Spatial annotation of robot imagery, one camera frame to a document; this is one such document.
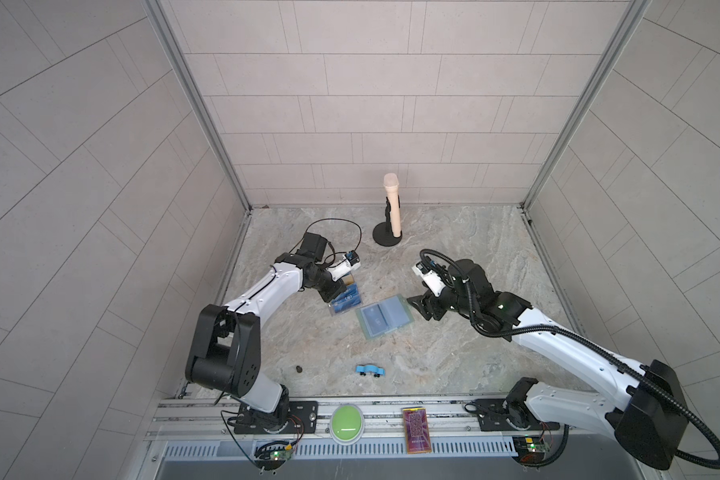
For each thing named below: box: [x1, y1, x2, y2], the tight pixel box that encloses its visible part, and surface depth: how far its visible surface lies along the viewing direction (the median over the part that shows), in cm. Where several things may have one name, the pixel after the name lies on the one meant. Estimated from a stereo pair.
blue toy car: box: [356, 365, 386, 378], surface depth 79 cm
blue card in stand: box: [332, 283, 361, 313], surface depth 90 cm
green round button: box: [330, 403, 364, 445], surface depth 70 cm
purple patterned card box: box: [402, 407, 432, 454], surface depth 70 cm
